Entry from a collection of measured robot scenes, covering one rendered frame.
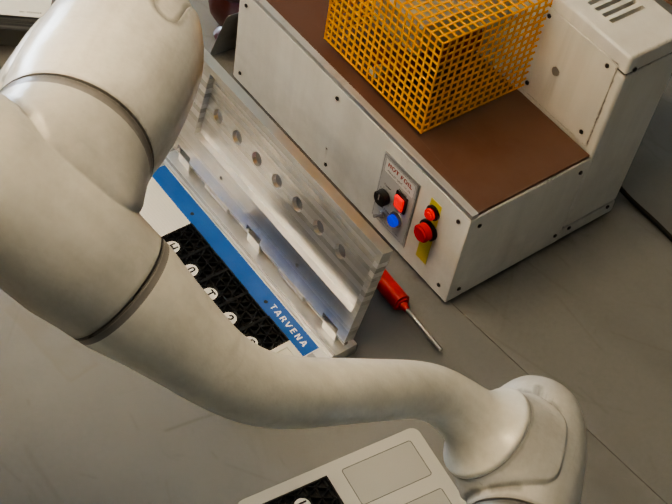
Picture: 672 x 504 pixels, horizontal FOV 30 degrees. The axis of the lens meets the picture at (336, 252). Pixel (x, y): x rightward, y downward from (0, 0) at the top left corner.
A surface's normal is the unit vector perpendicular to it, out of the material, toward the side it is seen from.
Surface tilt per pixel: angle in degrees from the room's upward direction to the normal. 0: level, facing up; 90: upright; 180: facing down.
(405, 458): 0
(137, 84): 38
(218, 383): 65
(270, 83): 90
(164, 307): 56
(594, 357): 0
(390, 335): 0
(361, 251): 78
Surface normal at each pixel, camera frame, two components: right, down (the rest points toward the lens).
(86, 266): 0.36, 0.22
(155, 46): 0.70, -0.40
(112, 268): 0.56, 0.17
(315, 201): -0.75, 0.26
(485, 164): 0.13, -0.63
